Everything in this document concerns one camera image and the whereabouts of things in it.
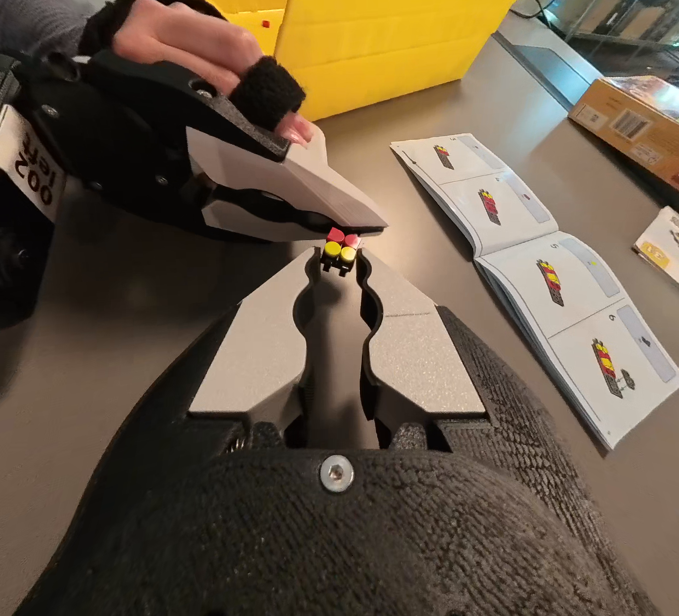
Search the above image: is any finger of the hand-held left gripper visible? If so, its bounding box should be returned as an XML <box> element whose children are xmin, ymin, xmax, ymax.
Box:
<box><xmin>186</xmin><ymin>125</ymin><xmax>390</xmax><ymax>232</ymax></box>
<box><xmin>201</xmin><ymin>186</ymin><xmax>332</xmax><ymax>244</ymax></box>

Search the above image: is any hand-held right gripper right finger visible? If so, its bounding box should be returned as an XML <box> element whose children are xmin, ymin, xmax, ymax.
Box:
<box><xmin>358</xmin><ymin>249</ymin><xmax>488</xmax><ymax>439</ymax></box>

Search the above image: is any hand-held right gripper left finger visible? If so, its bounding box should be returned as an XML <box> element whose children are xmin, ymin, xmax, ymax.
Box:
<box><xmin>188</xmin><ymin>247</ymin><xmax>319</xmax><ymax>434</ymax></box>

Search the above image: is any black lego plate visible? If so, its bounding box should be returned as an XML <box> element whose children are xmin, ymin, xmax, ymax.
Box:
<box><xmin>320</xmin><ymin>239</ymin><xmax>361</xmax><ymax>278</ymax></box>

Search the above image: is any person's left forearm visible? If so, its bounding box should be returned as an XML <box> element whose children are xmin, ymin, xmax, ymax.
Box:
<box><xmin>0</xmin><ymin>0</ymin><xmax>96</xmax><ymax>60</ymax></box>

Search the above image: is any lego instruction booklet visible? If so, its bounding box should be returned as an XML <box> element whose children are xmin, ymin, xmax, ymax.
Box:
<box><xmin>390</xmin><ymin>134</ymin><xmax>679</xmax><ymax>451</ymax></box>

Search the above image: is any orange lego box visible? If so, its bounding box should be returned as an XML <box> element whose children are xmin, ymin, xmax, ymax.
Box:
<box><xmin>568</xmin><ymin>75</ymin><xmax>679</xmax><ymax>191</ymax></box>

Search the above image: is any person's left hand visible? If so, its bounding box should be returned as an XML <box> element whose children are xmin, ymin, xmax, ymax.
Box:
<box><xmin>79</xmin><ymin>0</ymin><xmax>315</xmax><ymax>146</ymax></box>

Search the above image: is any white paper leaflet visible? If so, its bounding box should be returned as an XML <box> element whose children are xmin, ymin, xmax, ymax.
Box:
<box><xmin>631</xmin><ymin>205</ymin><xmax>679</xmax><ymax>285</ymax></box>

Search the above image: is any stack of cardboard boxes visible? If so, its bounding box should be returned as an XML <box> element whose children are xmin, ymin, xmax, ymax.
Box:
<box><xmin>546</xmin><ymin>0</ymin><xmax>679</xmax><ymax>44</ymax></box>

